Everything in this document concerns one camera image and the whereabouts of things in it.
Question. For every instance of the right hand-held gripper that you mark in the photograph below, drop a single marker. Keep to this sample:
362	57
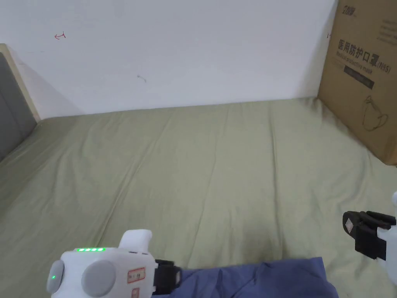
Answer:
376	239

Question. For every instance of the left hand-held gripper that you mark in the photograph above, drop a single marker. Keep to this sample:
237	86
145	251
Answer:
108	273

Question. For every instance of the dark blue shirt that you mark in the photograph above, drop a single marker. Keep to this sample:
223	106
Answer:
266	281

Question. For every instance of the brown cardboard carton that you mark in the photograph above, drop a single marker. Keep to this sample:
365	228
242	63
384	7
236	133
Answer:
356	102

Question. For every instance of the bed with pale green sheet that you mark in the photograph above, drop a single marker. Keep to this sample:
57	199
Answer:
198	173

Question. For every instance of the grey padded headboard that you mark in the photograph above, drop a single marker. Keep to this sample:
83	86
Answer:
14	105

